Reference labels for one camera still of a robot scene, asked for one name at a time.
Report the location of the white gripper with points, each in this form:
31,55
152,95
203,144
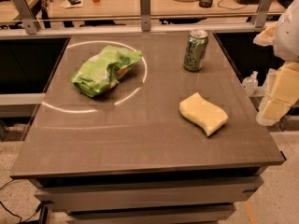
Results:
288,36

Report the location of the yellow sponge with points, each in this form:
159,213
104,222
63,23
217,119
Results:
201,112

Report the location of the green rice chip bag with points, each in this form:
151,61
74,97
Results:
104,71

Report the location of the clear plastic bottle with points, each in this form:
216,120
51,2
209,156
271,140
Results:
250,83

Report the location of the green soda can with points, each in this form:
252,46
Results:
195,50

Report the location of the black mesh pen cup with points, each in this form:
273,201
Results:
205,3

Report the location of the grey table drawer base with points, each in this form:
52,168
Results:
172,198

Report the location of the grey metal bracket right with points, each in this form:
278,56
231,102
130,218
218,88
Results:
260,16

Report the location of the grey metal bracket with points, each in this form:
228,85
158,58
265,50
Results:
260,16
145,15
29,21

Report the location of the grey metal bracket middle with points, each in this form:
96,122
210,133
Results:
145,15

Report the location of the grey metal bracket left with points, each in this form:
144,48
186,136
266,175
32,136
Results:
29,21

